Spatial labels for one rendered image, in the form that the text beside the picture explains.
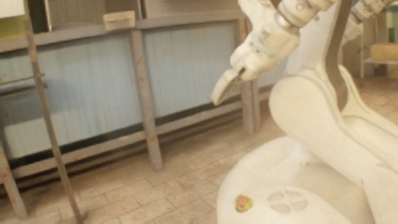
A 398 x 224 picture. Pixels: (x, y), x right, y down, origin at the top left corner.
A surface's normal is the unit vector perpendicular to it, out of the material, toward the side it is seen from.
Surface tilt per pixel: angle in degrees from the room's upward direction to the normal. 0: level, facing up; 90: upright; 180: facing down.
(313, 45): 91
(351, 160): 89
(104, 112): 90
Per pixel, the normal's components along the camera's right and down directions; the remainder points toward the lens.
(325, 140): -0.71, 0.24
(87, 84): 0.54, 0.14
